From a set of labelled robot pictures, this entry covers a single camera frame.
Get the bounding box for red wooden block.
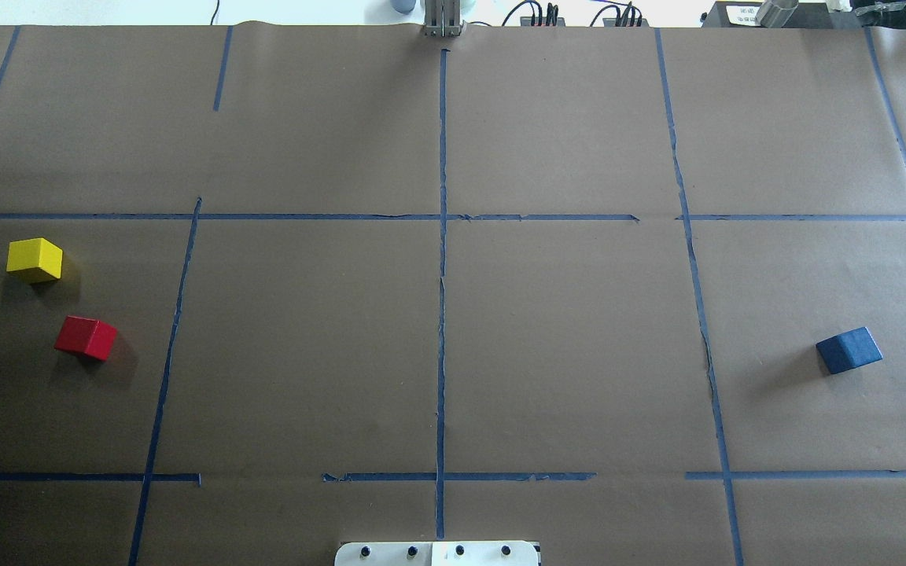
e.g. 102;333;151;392
53;315;118;362

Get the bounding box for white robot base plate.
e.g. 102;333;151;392
334;540;542;565

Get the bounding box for black box on desk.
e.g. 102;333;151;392
701;1;864;29

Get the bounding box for metal cylinder weight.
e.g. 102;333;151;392
754;0;800;29

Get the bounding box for aluminium frame post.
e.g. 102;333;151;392
419;0;464;37

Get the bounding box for yellow wooden block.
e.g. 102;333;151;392
5;237;64;285

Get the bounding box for blue plastic cup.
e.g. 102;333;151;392
389;0;417;15

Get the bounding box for blue wooden block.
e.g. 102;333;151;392
815;326;883;375

